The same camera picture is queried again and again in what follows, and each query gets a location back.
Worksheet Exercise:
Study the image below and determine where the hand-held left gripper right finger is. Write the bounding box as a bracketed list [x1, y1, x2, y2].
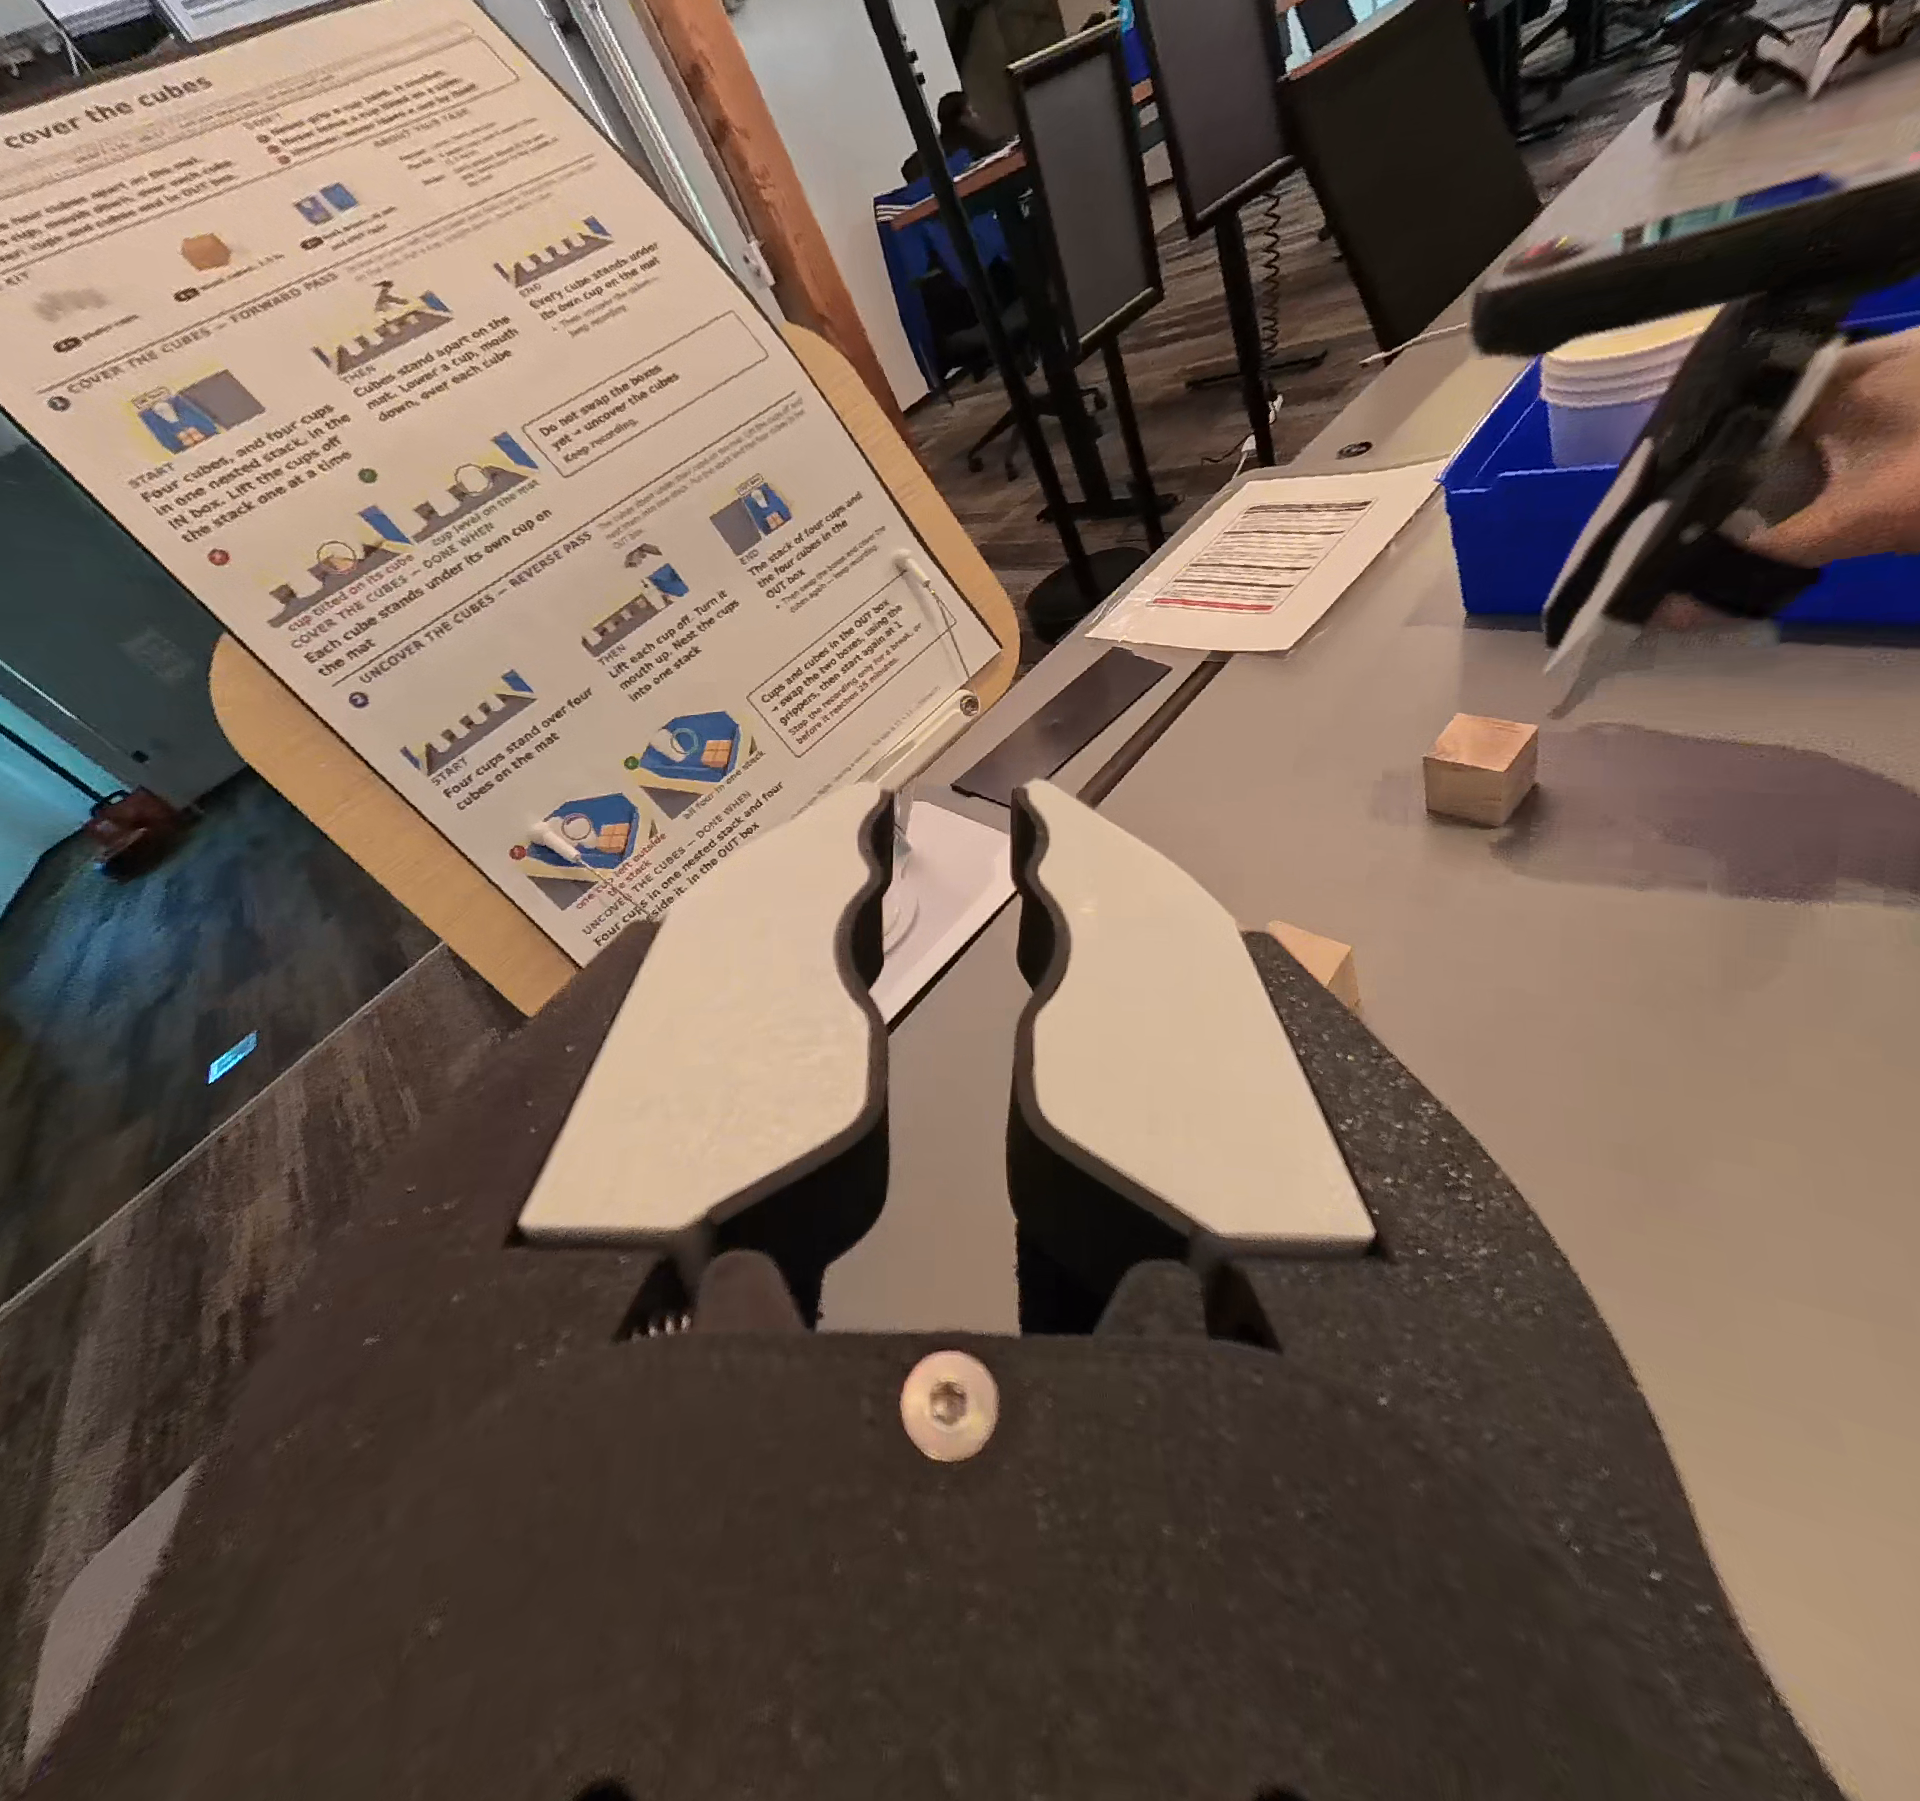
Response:
[1009, 779, 1381, 1262]

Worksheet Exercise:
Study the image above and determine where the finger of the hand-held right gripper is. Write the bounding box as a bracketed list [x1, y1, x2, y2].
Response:
[1553, 499, 1679, 715]
[1543, 437, 1658, 655]

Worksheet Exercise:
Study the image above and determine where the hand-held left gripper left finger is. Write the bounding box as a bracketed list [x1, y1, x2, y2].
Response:
[518, 782, 900, 1250]

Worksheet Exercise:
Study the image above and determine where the blue plastic bin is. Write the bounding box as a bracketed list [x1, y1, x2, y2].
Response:
[1441, 274, 1920, 634]

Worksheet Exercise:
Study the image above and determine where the wooden cube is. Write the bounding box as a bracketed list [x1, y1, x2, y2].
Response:
[1422, 712, 1543, 830]
[1264, 919, 1364, 1012]

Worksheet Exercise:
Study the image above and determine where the person's right hand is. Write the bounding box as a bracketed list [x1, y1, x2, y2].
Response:
[1737, 328, 1920, 574]

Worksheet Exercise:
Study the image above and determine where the spare hand-held gripper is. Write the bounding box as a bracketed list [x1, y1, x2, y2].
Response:
[1809, 0, 1920, 101]
[1650, 0, 1803, 149]

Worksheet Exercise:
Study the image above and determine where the white display stand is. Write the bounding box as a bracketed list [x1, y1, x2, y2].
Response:
[872, 795, 1018, 1023]

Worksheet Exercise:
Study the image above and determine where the instruction sheet in plastic sleeve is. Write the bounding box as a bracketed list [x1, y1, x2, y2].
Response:
[1088, 457, 1456, 658]

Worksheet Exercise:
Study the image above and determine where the black rectangular table plate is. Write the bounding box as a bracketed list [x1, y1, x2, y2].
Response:
[953, 646, 1175, 812]

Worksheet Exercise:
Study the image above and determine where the black floor sign stand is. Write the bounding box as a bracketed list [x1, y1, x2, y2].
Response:
[1122, 0, 1330, 468]
[1006, 24, 1188, 566]

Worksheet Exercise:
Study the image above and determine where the blue jacket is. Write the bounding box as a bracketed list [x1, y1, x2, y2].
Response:
[876, 144, 1038, 392]

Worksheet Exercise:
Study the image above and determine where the printed instruction poster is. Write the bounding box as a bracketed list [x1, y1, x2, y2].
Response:
[0, 0, 1005, 966]

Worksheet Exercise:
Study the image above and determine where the black coiled cable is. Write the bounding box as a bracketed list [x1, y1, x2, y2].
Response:
[1249, 189, 1292, 401]

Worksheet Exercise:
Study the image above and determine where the wooden support post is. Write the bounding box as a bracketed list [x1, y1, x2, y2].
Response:
[579, 0, 909, 424]

